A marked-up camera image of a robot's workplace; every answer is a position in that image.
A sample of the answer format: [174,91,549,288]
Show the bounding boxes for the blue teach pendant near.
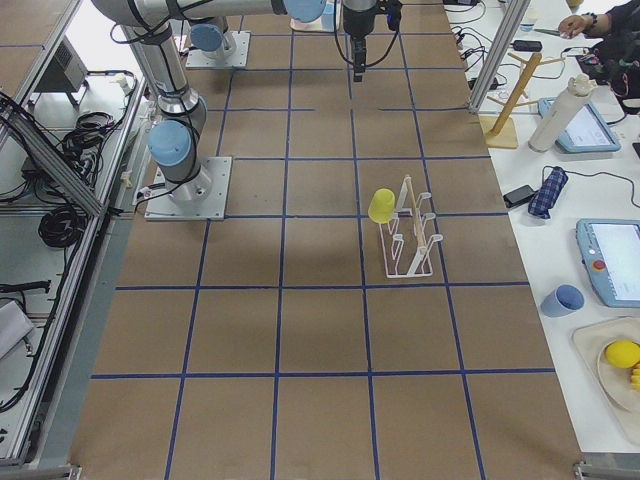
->
[576,218,640,308]

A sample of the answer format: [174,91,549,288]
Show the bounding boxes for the yellow toy lemon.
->
[604,339,640,369]

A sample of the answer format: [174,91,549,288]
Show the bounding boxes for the blue teach pendant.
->
[576,218,640,308]
[555,102,621,154]

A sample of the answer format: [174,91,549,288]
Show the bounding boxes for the blue teach pendant far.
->
[555,102,621,154]

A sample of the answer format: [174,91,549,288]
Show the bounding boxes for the folded blue plaid umbrella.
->
[528,167,568,220]

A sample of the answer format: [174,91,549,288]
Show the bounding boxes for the aluminium frame post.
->
[468,0,530,114]

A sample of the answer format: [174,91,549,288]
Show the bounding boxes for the beige serving tray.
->
[290,15,335,33]

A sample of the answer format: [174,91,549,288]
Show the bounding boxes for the black power adapter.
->
[503,185,537,209]

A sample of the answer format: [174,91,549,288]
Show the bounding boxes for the beige tray with bowl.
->
[572,317,639,447]

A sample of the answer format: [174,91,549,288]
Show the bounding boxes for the black cable bundle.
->
[0,89,126,251]

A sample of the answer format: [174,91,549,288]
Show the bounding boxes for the white wire cup rack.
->
[379,175,444,279]

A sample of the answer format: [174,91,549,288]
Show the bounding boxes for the blue cup on side table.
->
[540,284,585,318]

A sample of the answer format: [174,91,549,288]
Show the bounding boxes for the wooden mug tree stand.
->
[479,52,564,149]

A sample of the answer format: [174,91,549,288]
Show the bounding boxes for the yellow plastic cup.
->
[368,188,396,224]

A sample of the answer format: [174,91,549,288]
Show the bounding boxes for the white cylindrical bottle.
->
[528,73,597,152]

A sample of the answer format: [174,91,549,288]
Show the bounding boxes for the person's hand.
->
[557,15,593,39]

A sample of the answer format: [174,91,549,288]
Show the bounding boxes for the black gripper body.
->
[343,0,375,41]

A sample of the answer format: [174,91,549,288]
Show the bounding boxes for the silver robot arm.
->
[93,1,326,202]
[190,22,236,58]

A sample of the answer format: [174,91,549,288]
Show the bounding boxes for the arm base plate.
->
[186,31,251,70]
[144,157,232,221]

